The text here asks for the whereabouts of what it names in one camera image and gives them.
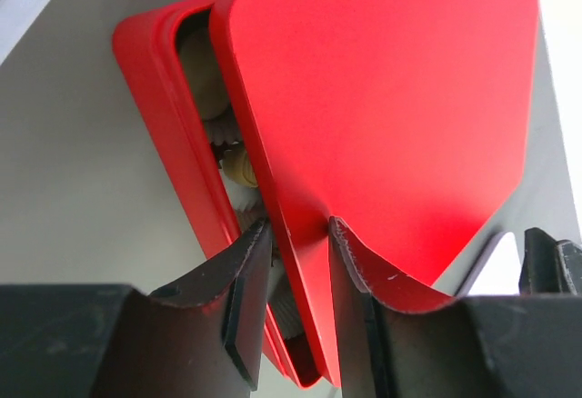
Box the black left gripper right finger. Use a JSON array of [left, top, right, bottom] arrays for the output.
[[328, 217, 581, 397]]

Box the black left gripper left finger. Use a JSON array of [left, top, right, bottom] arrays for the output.
[[1, 220, 272, 397]]

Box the red box lid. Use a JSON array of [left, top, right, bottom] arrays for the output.
[[210, 0, 538, 384]]

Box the red chocolate box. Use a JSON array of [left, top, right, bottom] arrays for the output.
[[113, 0, 341, 387]]

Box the white oval chocolate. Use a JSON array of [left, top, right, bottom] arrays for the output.
[[178, 27, 229, 121]]

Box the small caramel oval chocolate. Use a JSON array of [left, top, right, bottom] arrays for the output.
[[222, 144, 258, 188]]

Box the lavender plastic tray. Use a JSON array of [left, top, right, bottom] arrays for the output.
[[457, 232, 522, 297]]

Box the white paper cup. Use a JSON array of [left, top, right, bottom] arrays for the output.
[[203, 111, 242, 145], [224, 178, 266, 232]]

